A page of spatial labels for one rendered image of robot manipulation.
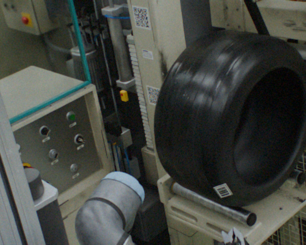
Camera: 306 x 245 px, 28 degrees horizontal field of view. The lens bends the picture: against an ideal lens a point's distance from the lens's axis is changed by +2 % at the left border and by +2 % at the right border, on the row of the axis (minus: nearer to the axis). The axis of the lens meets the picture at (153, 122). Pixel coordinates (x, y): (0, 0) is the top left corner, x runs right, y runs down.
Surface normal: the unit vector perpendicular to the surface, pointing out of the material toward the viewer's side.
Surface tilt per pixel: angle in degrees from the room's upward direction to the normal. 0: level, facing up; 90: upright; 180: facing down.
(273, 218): 0
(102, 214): 30
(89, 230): 44
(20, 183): 90
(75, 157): 90
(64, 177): 90
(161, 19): 90
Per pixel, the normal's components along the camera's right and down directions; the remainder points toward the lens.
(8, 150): 0.65, 0.26
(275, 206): -0.15, -0.87
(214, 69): -0.47, -0.57
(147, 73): -0.70, 0.43
